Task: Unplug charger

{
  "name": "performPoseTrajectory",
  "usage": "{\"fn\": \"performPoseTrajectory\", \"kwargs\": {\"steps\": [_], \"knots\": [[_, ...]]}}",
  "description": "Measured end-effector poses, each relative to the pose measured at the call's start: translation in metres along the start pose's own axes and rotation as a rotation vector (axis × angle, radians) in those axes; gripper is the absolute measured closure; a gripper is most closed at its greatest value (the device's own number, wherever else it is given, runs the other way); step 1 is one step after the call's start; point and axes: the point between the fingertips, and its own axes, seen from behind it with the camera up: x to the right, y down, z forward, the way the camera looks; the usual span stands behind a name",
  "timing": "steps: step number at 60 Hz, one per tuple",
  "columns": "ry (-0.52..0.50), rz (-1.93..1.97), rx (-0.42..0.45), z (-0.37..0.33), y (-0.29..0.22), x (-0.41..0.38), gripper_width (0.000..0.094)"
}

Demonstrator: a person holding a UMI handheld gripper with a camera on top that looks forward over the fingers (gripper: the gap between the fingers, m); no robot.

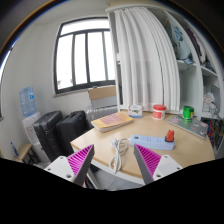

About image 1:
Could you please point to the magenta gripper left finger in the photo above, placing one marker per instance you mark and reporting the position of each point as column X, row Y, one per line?
column 73, row 168

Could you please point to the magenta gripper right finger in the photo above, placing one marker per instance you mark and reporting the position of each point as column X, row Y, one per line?
column 153, row 166

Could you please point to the blue white power strip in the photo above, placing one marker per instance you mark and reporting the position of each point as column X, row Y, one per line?
column 151, row 142

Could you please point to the white water dispenser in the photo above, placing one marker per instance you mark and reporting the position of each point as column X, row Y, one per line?
column 28, row 123

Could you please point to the light wooden table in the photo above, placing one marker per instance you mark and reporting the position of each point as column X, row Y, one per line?
column 164, row 137

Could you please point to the black suitcase right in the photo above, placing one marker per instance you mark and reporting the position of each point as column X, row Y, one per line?
column 71, row 127

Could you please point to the black suitcase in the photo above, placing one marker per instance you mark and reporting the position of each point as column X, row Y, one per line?
column 45, row 128
column 71, row 127

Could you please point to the black suitcase left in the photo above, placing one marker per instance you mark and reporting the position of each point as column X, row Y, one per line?
column 45, row 128

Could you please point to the small wooden side table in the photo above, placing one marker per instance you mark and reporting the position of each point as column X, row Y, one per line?
column 27, row 155

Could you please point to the yellow pink book stack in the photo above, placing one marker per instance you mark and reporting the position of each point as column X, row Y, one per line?
column 111, row 122

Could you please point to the white radiator heater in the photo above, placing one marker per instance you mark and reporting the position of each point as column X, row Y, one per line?
column 96, row 113

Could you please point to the white jar red lid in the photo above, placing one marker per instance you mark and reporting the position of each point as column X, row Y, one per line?
column 159, row 111

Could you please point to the small white tissue box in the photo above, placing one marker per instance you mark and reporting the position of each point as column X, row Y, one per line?
column 135, row 111

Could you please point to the grey laptop with stickers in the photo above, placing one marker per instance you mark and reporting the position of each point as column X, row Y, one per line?
column 189, row 126

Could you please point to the green can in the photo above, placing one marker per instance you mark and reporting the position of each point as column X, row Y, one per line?
column 188, row 113

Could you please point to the small blue bottle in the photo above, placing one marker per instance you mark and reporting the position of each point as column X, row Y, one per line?
column 14, row 149

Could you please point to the blue water bottle jug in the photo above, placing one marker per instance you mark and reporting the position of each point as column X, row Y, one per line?
column 27, row 101

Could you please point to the white curtain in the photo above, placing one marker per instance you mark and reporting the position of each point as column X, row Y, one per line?
column 148, row 68

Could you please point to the white shelf unit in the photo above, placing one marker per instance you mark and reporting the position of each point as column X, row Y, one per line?
column 200, row 71

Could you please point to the black framed window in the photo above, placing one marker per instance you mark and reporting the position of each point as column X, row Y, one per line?
column 83, row 55

